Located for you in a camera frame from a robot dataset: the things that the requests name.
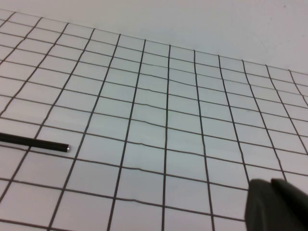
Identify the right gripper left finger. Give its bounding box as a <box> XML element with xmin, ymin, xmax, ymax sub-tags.
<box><xmin>244</xmin><ymin>178</ymin><xmax>289</xmax><ymax>231</ymax></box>

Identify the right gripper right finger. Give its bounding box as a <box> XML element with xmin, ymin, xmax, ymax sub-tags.
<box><xmin>270</xmin><ymin>178</ymin><xmax>308</xmax><ymax>231</ymax></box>

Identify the black pen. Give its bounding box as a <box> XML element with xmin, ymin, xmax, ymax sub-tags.
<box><xmin>0</xmin><ymin>132</ymin><xmax>71</xmax><ymax>154</ymax></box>

